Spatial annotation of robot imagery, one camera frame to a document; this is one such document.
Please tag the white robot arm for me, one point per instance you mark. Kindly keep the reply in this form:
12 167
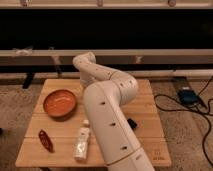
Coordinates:
105 91

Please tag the orange ceramic bowl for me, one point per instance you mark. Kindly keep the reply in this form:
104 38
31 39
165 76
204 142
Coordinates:
59 103

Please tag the small black object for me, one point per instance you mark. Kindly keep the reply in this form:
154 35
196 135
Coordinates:
132 123

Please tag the light wooden table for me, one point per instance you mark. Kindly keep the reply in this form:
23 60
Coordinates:
63 134

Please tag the white plastic bottle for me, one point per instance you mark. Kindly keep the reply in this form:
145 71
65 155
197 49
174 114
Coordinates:
81 147

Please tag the blue power adapter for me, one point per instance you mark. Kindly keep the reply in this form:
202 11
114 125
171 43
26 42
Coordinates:
187 96

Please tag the red chili pepper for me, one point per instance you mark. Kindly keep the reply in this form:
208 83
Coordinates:
45 141

